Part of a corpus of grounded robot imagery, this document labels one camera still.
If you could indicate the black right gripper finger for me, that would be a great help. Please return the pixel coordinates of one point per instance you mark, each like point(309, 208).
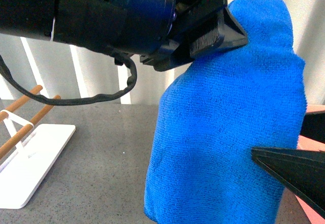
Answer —
point(219, 33)

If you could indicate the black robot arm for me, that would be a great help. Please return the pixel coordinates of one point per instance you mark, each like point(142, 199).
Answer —
point(89, 24)

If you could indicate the pink plastic bin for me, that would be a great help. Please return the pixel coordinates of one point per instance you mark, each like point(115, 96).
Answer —
point(311, 131)

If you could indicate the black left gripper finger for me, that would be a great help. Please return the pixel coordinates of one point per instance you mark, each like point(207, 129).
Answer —
point(292, 173)

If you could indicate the blue microfiber cloth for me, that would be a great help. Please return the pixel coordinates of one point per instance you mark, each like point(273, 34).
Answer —
point(211, 116)

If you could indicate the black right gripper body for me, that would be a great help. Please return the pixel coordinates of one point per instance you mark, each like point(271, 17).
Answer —
point(158, 30)

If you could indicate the white towel rack stand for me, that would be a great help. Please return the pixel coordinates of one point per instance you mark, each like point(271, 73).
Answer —
point(30, 153)

